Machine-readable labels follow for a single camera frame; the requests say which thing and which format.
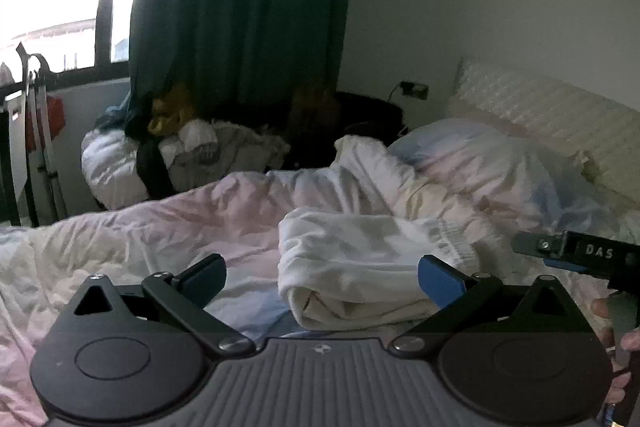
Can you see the yellow plush toy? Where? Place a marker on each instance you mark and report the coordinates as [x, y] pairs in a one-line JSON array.
[[172, 112]]

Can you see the white garment with dark stripes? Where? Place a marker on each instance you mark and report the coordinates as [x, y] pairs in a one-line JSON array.
[[360, 267]]

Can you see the white quilt bundle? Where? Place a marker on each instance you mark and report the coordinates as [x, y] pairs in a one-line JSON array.
[[110, 167]]

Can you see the white quilted headboard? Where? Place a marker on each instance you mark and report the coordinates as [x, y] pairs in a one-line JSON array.
[[545, 107]]

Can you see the wall socket with plug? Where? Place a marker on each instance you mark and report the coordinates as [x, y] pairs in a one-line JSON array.
[[415, 90]]

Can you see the dark teal curtain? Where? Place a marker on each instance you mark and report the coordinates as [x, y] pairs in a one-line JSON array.
[[240, 7]]

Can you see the pile of pale clothes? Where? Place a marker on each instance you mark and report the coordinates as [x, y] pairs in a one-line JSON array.
[[235, 147]]

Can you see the pastel pillow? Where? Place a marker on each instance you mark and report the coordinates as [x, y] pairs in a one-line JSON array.
[[500, 157]]

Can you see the white legged tripod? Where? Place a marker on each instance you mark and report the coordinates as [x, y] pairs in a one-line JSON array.
[[42, 142]]

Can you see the black folded stand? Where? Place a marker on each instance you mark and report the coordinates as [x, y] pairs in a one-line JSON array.
[[9, 157]]

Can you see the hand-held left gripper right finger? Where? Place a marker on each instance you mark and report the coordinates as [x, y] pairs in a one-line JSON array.
[[440, 283]]

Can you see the blue cloth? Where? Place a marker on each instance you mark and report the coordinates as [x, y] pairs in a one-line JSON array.
[[115, 112]]

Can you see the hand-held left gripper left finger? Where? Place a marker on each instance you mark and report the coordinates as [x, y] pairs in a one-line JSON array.
[[202, 281]]

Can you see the pastel tie-dye duvet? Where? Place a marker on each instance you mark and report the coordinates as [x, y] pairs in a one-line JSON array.
[[150, 232]]

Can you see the black armchair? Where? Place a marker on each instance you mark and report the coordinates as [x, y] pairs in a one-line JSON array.
[[365, 117]]

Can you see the black garment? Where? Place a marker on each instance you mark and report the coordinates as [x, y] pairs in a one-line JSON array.
[[152, 169]]

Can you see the red bag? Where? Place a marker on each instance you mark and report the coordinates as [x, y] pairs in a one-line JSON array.
[[56, 117]]

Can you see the person's right hand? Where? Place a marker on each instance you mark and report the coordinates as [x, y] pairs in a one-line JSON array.
[[602, 309]]

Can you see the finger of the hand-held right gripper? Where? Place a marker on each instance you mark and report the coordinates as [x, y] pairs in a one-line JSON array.
[[565, 264], [537, 244]]

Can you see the brown bag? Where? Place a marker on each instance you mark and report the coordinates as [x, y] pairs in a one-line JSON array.
[[315, 107]]

